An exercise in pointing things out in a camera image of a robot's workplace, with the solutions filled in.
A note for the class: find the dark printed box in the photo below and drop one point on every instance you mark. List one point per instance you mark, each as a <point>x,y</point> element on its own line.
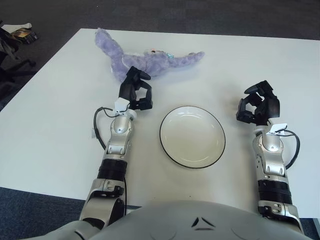
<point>25,36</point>

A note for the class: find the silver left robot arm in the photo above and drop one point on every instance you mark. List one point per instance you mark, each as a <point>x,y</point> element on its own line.
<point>120,127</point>

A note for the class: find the black office chair base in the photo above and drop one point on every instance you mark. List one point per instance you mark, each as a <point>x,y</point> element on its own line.
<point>15,66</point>

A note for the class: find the white object on floor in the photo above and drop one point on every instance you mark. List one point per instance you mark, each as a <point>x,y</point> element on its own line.
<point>27,25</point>

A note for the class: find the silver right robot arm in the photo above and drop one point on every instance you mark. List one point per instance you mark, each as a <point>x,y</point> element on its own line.
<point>271,147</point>

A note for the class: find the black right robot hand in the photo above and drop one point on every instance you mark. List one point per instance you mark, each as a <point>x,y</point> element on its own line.
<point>272,105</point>

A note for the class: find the grey robot torso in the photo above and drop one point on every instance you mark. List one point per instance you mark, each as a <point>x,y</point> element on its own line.
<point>175,220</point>

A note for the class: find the purple plush doll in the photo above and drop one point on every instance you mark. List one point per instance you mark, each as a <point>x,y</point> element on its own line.
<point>155,62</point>

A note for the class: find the white plate with black rim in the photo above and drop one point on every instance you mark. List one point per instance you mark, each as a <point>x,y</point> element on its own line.
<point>192,137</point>

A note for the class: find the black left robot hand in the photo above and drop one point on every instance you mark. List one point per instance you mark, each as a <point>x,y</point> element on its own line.
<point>127,87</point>

